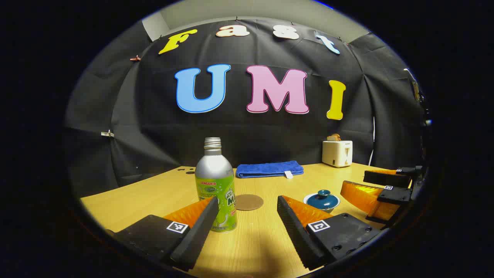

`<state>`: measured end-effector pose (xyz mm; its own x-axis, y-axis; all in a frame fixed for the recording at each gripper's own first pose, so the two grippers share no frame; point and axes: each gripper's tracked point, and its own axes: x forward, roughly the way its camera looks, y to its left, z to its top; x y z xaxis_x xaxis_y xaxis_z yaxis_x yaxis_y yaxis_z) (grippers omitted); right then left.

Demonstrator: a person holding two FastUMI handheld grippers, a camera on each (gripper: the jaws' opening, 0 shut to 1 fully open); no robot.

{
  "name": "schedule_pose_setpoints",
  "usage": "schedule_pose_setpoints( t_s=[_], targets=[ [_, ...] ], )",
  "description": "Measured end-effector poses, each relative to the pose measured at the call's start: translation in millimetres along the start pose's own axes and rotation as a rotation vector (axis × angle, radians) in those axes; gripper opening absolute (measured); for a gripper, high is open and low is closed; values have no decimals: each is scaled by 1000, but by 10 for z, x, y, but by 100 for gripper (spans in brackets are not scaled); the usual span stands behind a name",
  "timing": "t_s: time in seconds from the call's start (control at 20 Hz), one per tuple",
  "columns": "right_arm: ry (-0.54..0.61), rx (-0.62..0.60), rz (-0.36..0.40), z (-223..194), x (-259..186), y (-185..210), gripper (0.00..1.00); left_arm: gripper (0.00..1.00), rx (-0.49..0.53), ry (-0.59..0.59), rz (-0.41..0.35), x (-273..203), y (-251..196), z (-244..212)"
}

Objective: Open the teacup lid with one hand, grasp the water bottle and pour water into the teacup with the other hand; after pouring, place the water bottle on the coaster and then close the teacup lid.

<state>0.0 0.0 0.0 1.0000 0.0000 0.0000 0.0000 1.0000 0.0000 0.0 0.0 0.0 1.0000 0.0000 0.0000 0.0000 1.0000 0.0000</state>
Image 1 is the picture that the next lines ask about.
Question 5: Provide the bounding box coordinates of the white toaster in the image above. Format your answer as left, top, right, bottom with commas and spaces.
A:
322, 140, 353, 168

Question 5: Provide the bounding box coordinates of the silver green water bottle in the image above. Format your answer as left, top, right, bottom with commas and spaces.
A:
195, 137, 238, 233

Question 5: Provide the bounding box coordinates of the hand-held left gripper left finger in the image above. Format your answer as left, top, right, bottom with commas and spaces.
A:
105, 197, 220, 272

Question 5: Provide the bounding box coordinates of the folded blue towel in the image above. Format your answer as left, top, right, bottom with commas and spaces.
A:
235, 161, 304, 179

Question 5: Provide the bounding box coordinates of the round brown coaster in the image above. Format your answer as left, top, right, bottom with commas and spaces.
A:
235, 194, 264, 211

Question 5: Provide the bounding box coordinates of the black backdrop cloth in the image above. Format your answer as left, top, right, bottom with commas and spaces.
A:
64, 17, 425, 199

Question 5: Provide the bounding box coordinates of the white teacup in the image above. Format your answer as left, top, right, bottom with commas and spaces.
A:
303, 193, 341, 214

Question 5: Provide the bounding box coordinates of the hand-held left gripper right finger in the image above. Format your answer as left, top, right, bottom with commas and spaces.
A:
277, 195, 383, 271

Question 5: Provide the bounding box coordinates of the dark blue teacup lid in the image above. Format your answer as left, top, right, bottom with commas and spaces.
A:
308, 189, 338, 209

